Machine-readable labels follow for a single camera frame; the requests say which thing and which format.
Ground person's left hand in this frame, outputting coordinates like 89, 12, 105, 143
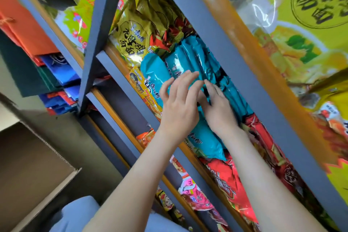
159, 70, 205, 146

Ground person's right hand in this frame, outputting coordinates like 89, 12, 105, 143
197, 79, 243, 138

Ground grey metal shelf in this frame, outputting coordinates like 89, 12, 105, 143
0, 0, 348, 232

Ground teal noodle packets row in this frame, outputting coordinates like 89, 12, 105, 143
140, 34, 255, 162

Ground cardboard box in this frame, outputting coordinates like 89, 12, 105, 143
0, 93, 82, 232

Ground person's left forearm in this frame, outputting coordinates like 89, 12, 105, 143
83, 131, 185, 232

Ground person's right forearm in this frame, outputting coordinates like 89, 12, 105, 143
217, 127, 327, 232

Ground orange snack packets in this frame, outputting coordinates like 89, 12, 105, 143
136, 128, 157, 149

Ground stack of red packets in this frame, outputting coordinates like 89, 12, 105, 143
200, 113, 327, 232

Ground pink snack packet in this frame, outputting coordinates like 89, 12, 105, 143
171, 156, 215, 212

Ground stack of green cartoon packets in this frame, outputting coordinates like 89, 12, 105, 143
156, 185, 185, 221

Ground bunch of small gift bags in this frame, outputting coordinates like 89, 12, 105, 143
39, 90, 79, 116

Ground row of blue gift bags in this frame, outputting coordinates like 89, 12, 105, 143
39, 54, 81, 100

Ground row of yellow snack bags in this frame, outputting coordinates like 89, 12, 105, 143
204, 0, 348, 159

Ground neon green star tag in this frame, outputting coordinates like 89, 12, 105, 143
323, 158, 348, 205

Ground lime green snack bags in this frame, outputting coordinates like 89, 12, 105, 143
54, 0, 98, 53

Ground dark green gift bag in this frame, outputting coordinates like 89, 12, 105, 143
0, 29, 62, 98

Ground large orange gift bag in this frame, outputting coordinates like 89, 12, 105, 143
0, 0, 59, 66

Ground yellow handled snack bag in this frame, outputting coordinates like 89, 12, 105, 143
108, 0, 131, 37

